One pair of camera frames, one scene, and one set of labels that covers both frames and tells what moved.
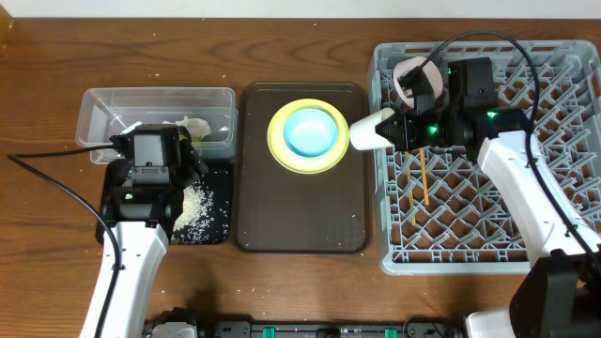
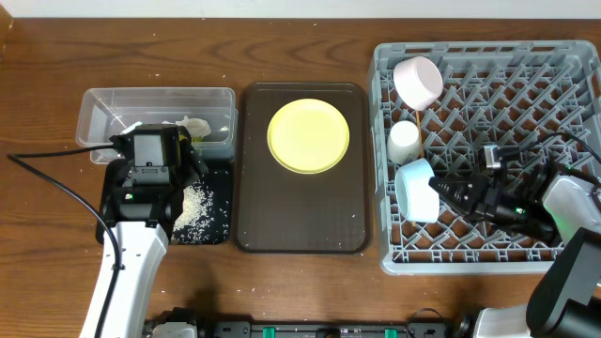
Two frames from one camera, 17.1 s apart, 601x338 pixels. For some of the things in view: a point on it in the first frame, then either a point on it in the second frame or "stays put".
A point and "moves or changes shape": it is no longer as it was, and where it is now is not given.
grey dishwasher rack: (439, 212) stays put
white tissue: (197, 127) stays put
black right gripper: (406, 138) → (485, 208)
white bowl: (410, 63) stays put
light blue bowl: (310, 132) → (418, 199)
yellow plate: (308, 136) stays put
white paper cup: (363, 135) moves or changes shape
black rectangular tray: (208, 210) stays put
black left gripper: (192, 164) stays put
